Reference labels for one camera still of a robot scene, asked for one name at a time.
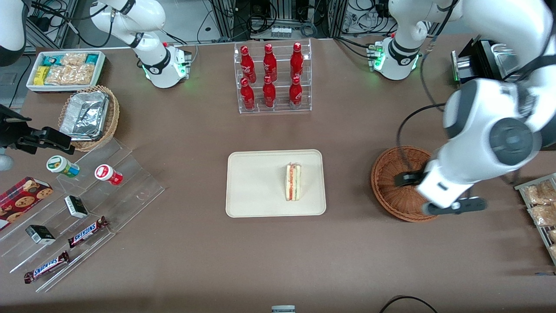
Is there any black food warmer machine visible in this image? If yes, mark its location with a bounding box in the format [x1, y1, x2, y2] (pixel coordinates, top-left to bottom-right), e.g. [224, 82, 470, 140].
[451, 37, 527, 84]

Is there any clear acrylic stepped display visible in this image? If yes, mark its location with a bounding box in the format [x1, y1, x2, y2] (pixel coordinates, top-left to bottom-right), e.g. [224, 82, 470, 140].
[0, 138, 166, 293]

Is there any white plastic snack bin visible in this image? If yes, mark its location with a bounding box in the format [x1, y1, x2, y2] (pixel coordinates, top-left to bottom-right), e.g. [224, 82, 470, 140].
[26, 50, 106, 94]

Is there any steel tray in machine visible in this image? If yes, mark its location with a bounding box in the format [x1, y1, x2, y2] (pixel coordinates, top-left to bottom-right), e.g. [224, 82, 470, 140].
[495, 43, 522, 81]

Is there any round brown wicker basket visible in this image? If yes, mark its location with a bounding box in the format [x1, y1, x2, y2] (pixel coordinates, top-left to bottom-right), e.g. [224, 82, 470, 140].
[371, 145, 441, 223]

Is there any Snickers chocolate bar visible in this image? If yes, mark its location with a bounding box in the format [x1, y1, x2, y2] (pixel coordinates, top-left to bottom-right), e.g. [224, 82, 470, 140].
[67, 216, 109, 249]
[23, 250, 70, 284]

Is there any small clear cracker bag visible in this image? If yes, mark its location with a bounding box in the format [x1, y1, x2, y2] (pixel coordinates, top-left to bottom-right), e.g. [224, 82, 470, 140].
[60, 52, 88, 67]

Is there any clear acrylic bottle rack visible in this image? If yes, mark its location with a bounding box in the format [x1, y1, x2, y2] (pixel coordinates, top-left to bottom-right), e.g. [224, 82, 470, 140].
[234, 39, 312, 114]

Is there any cream rectangular tray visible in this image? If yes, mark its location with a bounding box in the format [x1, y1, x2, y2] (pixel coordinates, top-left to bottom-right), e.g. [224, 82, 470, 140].
[225, 149, 327, 218]

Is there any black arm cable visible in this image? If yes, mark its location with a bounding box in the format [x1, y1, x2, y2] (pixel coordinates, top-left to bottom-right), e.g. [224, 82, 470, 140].
[396, 103, 448, 175]

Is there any oval wicker basket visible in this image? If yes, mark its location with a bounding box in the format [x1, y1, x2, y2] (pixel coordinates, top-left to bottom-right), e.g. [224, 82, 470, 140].
[57, 85, 120, 152]

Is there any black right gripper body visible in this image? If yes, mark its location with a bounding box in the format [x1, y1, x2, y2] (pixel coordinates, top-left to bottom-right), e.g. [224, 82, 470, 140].
[0, 104, 44, 154]

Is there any large clear cracker bag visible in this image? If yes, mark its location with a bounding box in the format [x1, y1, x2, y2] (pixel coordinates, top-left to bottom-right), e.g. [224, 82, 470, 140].
[45, 64, 96, 86]

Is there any red cola bottle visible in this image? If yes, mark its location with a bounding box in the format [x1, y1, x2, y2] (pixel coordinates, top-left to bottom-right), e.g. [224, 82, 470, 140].
[263, 43, 278, 82]
[289, 76, 303, 110]
[240, 45, 257, 83]
[240, 77, 255, 111]
[290, 42, 304, 80]
[262, 76, 277, 109]

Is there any triangular sandwich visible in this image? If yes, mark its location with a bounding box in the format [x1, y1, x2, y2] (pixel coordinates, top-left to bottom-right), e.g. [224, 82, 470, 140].
[285, 162, 302, 202]

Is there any red cookie box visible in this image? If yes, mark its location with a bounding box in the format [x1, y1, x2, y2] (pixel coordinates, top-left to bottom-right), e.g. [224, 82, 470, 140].
[0, 176, 54, 231]

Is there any small black white carton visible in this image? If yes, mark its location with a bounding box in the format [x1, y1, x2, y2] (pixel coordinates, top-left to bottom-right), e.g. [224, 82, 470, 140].
[25, 224, 56, 245]
[64, 195, 89, 219]

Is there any clear bagged pastry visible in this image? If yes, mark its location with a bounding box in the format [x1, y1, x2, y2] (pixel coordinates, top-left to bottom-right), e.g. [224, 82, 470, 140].
[527, 203, 556, 227]
[523, 181, 556, 206]

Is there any black floor cable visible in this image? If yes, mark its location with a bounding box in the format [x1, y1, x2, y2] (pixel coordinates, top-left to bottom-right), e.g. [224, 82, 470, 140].
[379, 295, 439, 313]

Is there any yellow snack packet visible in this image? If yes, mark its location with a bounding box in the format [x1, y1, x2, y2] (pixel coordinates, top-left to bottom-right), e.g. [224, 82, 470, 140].
[33, 66, 50, 87]

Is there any red lidded cup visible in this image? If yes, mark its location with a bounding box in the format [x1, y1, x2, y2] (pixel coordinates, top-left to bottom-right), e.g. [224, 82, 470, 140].
[94, 164, 124, 186]

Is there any aluminium foil tray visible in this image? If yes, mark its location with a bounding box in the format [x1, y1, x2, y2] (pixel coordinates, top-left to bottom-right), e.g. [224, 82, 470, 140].
[60, 91, 110, 141]

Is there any green lidded cup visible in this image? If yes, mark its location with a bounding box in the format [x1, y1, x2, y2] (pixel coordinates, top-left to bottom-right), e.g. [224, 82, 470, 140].
[46, 155, 81, 179]

